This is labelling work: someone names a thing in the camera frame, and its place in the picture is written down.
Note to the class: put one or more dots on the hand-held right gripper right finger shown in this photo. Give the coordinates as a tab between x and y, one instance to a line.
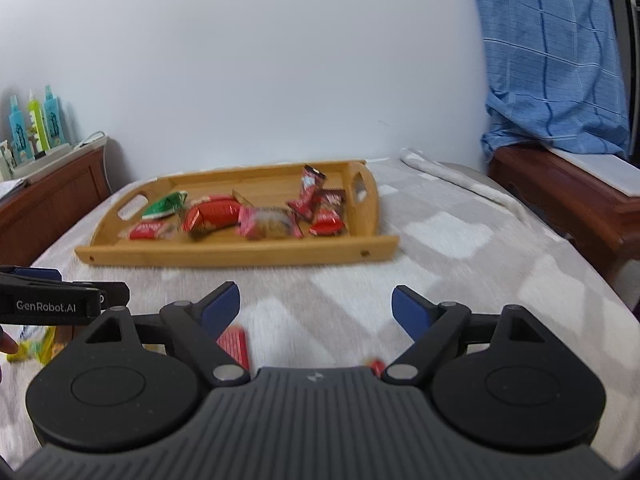
412	310

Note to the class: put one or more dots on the white tray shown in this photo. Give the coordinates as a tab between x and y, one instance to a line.
65	152

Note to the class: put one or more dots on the stack of papers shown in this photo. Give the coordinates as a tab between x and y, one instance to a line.
12	187

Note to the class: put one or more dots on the brown wooden cabinet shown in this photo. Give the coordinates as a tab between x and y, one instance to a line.
50	210

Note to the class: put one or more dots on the teal spray bottle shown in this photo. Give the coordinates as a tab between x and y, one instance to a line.
17	132
52	120

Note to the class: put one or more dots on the white pump bottle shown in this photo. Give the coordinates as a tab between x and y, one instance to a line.
6	160

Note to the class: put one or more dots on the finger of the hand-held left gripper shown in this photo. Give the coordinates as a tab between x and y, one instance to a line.
112	294
35	274

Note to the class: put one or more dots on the wooden tray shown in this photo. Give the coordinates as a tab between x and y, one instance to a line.
280	253

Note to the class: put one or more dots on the slim red stick packet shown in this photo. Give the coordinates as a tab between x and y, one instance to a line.
232	345

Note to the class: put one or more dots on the small dark red packet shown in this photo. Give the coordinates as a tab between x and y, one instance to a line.
376	367

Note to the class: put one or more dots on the blue checked cloth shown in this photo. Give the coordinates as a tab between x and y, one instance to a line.
545	60

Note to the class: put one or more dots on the yellow snack packet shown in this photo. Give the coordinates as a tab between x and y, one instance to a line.
32	347

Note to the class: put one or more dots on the green snack packet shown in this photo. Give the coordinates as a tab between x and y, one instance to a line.
165	205

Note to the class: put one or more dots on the red gold-edged packet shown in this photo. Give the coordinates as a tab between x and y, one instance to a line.
327	217

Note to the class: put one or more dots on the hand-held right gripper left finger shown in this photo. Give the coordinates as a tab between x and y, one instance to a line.
220	306

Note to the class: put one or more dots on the red biscuit packet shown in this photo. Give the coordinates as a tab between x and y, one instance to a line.
147	230

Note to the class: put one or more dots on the red brown-tipped stick packet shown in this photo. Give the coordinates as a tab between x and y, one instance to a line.
306	195

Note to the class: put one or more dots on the brown wooden bed frame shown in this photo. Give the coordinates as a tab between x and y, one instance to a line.
560	200

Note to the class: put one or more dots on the large red nut packet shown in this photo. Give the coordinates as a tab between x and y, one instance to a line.
215	212

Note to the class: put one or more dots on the red clear cookie packet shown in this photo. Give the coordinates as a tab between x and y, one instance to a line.
265	222

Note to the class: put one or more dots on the white sheet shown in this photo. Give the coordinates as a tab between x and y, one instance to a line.
600	170

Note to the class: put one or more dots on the person's left hand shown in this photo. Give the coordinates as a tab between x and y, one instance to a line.
7	346

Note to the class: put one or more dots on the yellow-green spray bottle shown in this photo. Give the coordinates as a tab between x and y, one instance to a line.
37	125

